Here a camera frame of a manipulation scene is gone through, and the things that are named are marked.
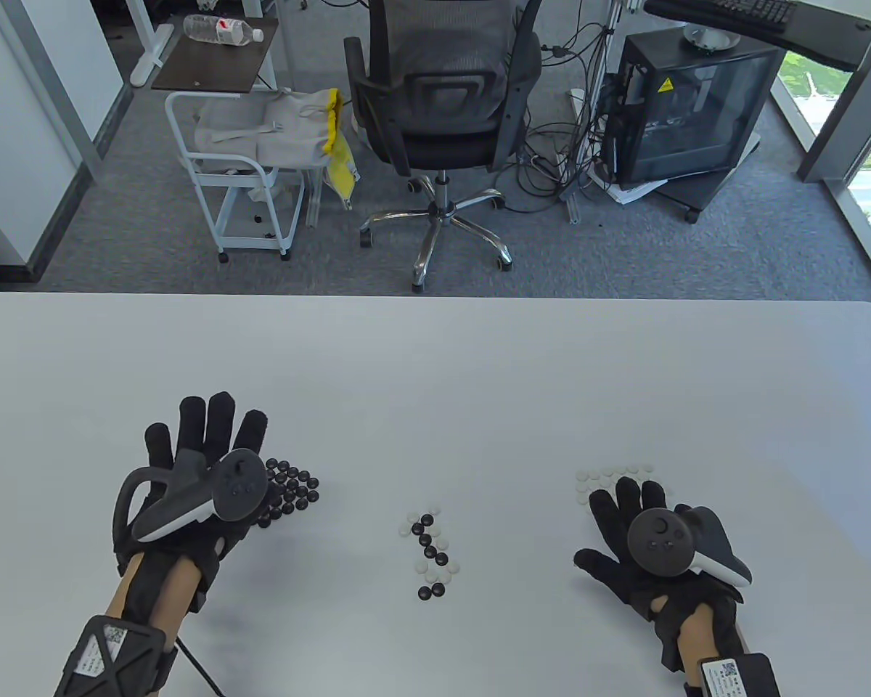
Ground black braided cable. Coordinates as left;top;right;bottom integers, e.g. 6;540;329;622
176;637;226;697

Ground black boxed wrist camera module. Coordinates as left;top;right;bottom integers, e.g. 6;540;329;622
684;653;781;697

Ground white metal cart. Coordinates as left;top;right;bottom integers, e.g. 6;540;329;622
165;91;307;264

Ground black computer tower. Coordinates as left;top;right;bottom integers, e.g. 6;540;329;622
601;30;786;186

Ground white desk leg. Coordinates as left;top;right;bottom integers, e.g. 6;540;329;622
127;0;176;89

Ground person's right hand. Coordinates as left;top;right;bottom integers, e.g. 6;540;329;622
573;477;745;672

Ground clear plastic water bottle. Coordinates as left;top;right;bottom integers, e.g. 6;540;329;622
183;13;265;46

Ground white papers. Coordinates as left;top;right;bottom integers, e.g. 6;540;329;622
588;163;668;205

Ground group of white go stones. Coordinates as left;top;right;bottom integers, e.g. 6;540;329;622
575;465;674;509

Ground black desk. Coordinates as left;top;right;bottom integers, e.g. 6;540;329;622
642;0;871;72

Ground small brown side table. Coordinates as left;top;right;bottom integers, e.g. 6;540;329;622
151;15;280;94

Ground white bowl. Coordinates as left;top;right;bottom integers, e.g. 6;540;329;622
682;22;741;53

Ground yellow plastic bag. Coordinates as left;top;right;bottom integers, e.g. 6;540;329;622
322;89;360;211

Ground aluminium profile stand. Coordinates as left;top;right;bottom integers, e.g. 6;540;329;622
566;0;625;222

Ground group of black go stones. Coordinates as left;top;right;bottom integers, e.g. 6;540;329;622
258;457;322;529

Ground pile of mixed go stones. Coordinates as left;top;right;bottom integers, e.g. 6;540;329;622
399;508;460;602

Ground grey fabric bag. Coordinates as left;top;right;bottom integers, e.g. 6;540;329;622
192;91;335;171

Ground black keyboard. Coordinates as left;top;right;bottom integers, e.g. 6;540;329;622
708;0;799;33

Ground tangle of black cables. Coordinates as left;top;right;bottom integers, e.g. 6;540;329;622
504;0;625;215

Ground black white hand controller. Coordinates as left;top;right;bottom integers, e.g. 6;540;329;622
113;448;269;544
626;505;753;587

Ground black mesh office chair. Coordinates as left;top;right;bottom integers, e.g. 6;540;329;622
343;0;544;293

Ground black framed wrist camera module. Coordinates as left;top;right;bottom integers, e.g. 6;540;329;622
54;616;179;697

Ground person's left hand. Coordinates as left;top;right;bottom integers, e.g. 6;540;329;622
113;392;269;616

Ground black rolling platform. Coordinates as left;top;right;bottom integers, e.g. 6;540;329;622
653;131;763;224

